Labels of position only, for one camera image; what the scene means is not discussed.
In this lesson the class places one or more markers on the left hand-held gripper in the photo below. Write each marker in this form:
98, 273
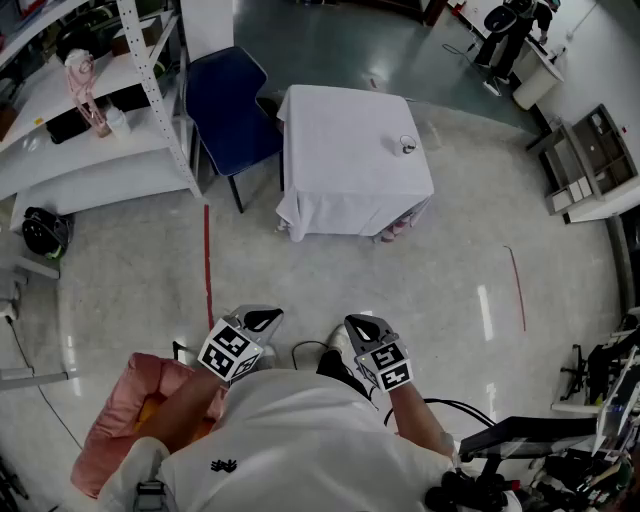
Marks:
231, 352

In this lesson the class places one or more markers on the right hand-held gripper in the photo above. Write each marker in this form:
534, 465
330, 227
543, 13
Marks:
387, 365

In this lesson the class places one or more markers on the white cup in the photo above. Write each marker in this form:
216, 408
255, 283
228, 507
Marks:
397, 146

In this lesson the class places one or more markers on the person's left forearm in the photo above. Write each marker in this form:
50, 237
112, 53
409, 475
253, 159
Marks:
185, 405

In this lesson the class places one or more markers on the person's right forearm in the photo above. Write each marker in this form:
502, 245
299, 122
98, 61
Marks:
417, 420

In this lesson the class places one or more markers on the person's white shoe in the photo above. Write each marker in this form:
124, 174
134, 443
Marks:
339, 337

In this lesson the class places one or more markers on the person's black trousers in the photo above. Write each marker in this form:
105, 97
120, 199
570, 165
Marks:
335, 367

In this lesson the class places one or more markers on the pink stool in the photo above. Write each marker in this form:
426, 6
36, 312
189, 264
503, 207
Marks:
397, 227

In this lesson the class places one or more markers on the person's white shirt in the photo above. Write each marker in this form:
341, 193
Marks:
300, 440

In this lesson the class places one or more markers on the orange cylinder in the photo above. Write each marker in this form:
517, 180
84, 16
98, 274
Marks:
145, 414

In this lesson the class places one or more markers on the table with white cloth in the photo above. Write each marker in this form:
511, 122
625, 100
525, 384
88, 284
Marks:
345, 160

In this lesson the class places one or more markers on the pink cushion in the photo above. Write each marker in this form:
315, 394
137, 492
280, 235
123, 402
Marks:
115, 425

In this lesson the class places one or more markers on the blue chair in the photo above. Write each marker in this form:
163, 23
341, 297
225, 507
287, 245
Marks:
230, 110

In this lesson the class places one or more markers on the white metal shelf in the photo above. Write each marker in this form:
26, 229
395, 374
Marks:
100, 165

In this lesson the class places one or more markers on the black helmet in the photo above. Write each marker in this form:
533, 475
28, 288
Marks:
42, 232

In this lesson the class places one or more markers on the white jar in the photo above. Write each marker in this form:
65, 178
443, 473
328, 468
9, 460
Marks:
118, 124

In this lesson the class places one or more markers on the grey open cabinet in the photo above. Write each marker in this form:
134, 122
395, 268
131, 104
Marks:
595, 155

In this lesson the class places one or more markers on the white round table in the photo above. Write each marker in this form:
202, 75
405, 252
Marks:
537, 77

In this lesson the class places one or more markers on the brown box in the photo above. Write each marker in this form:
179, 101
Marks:
136, 37

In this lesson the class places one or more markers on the black camera gear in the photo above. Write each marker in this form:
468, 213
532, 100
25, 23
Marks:
465, 492

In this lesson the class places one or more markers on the white desk frame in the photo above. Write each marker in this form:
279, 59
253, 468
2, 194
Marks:
30, 372

